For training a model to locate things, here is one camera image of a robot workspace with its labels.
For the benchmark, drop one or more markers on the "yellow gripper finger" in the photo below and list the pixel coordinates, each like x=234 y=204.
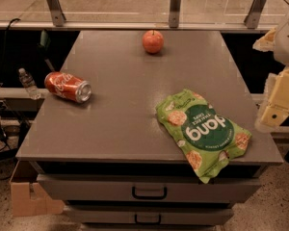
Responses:
x=266 y=43
x=274 y=109

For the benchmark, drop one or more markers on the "red apple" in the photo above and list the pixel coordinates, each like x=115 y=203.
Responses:
x=153 y=41

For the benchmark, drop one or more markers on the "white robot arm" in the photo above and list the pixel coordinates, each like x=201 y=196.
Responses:
x=281 y=49

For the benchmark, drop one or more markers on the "green rice chips bag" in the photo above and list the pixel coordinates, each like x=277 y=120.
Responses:
x=208 y=140

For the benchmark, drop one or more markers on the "grey drawer cabinet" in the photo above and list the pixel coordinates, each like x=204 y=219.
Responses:
x=116 y=133

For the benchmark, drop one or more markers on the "lower grey drawer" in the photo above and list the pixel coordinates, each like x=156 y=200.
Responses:
x=153 y=216

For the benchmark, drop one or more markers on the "grey drawer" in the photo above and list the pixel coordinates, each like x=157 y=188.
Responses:
x=71 y=187
x=153 y=216

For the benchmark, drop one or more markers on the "red cola can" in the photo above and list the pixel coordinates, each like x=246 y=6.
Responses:
x=68 y=86

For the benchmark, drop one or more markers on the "upper grey drawer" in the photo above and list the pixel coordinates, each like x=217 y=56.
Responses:
x=71 y=187

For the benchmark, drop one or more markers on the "clear plastic water bottle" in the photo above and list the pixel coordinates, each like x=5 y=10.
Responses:
x=29 y=84

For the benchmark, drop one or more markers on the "cardboard box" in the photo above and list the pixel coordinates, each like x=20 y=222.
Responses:
x=29 y=199

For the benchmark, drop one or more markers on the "right metal railing post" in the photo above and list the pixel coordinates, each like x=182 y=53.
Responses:
x=252 y=19

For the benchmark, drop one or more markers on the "metal railing post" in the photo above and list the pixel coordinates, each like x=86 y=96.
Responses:
x=57 y=14
x=174 y=13
x=252 y=19

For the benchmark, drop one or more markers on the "middle metal railing post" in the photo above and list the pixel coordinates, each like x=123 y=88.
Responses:
x=174 y=13

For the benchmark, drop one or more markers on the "left metal railing post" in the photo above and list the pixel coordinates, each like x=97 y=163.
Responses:
x=57 y=14

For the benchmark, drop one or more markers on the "green handled tool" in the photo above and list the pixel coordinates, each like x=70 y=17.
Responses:
x=43 y=46

